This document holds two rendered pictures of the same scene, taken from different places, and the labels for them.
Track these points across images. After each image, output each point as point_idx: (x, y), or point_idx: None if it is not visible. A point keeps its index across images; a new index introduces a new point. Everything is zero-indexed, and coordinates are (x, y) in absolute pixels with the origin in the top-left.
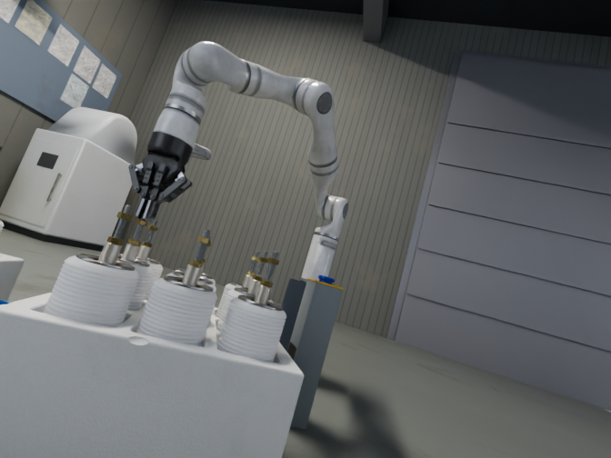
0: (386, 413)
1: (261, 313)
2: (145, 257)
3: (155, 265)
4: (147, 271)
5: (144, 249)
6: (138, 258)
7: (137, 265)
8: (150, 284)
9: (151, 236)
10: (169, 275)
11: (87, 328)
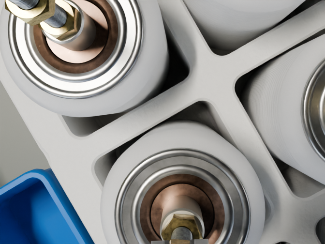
0: None
1: None
2: (93, 33)
3: (154, 39)
4: (263, 208)
5: (75, 42)
6: (110, 88)
7: (247, 240)
8: (165, 50)
9: (56, 13)
10: (322, 177)
11: None
